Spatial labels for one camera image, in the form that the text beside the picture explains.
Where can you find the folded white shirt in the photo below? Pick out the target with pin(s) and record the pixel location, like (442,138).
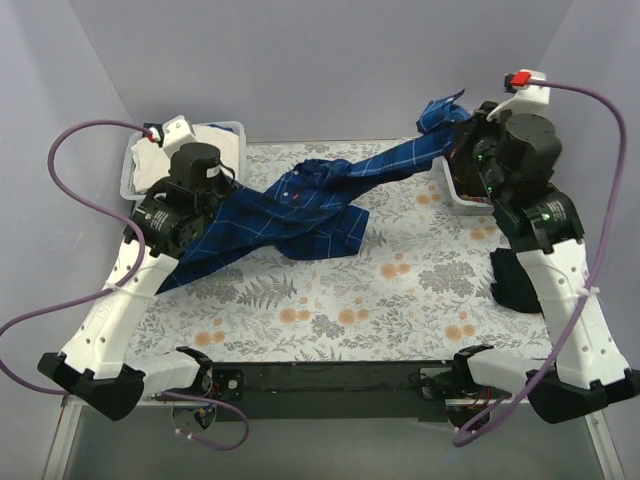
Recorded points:
(150,160)

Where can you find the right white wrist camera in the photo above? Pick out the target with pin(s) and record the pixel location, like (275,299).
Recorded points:
(525,97)

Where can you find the folded black shirt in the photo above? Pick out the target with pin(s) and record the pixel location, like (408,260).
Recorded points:
(512,287)

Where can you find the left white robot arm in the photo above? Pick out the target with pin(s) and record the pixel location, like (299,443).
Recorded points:
(172,215)

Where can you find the blue plaid long sleeve shirt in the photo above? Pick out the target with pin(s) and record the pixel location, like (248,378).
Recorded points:
(309,212)

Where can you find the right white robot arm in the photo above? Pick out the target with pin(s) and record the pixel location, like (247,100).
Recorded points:
(589,372)

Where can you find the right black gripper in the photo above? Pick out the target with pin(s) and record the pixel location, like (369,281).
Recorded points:
(465,138)

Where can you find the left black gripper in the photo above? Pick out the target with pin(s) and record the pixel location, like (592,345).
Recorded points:
(161,185)

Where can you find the white plastic basket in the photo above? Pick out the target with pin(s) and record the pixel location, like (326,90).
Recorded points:
(131,187)
(461,206)

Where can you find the aluminium frame rail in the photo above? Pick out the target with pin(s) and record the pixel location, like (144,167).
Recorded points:
(160,440)

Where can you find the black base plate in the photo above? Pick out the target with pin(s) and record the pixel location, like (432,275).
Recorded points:
(421,390)

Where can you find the left white plastic basket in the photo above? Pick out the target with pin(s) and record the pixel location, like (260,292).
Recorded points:
(131,187)

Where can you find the right white plastic basket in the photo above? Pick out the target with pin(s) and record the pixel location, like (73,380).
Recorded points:
(461,206)

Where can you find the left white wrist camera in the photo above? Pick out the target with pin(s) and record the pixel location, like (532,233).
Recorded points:
(171,135)

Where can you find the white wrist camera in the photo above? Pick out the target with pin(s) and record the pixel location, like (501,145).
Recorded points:
(525,97)
(171,135)

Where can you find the floral patterned table mat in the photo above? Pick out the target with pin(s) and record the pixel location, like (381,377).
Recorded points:
(418,289)

